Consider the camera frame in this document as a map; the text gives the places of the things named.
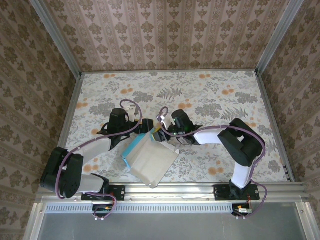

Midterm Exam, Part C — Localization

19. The blue and white paper box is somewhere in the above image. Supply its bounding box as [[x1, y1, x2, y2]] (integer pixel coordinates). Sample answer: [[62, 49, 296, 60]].
[[120, 131, 180, 189]]

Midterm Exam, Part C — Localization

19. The floral tablecloth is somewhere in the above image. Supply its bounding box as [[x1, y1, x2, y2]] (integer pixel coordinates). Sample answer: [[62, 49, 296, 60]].
[[59, 71, 292, 185]]

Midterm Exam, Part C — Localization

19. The black connector board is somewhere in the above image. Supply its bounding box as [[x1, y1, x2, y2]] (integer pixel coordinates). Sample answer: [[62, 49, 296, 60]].
[[92, 203, 114, 218], [231, 203, 253, 218]]

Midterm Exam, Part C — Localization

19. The grey metal front panel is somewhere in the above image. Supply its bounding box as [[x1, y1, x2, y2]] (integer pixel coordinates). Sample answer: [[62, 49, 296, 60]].
[[23, 202, 315, 240]]

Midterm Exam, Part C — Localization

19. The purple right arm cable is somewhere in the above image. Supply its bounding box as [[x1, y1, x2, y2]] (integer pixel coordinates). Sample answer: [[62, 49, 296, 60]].
[[156, 106, 270, 221]]

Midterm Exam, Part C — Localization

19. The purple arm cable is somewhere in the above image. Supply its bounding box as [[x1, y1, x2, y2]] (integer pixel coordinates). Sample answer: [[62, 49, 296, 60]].
[[156, 106, 270, 221], [55, 99, 145, 221]]

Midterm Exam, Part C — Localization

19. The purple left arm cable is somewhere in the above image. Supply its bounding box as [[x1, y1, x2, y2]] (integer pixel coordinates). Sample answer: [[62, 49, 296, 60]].
[[55, 99, 145, 221]]

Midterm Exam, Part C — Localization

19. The aluminium table side rail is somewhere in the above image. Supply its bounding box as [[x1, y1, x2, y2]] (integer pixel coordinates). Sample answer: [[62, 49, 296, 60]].
[[56, 72, 85, 151], [254, 71, 295, 182]]

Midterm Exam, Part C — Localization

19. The aluminium front rail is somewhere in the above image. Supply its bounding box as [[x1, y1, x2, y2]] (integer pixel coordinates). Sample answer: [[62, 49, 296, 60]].
[[34, 182, 310, 203]]

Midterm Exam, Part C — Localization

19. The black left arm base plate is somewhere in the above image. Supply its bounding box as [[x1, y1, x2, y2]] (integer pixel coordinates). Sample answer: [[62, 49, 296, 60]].
[[81, 184, 126, 201]]

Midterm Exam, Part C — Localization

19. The grey slotted cable duct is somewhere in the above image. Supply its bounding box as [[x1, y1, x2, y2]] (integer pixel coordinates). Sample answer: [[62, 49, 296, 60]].
[[46, 202, 298, 214]]

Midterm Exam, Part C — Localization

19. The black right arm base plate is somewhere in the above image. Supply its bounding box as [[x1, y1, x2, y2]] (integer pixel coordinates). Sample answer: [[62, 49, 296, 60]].
[[214, 184, 261, 201]]

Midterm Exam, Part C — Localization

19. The aluminium corner post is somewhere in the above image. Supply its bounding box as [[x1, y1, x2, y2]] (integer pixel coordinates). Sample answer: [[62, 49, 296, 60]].
[[29, 0, 83, 77], [254, 0, 306, 75]]

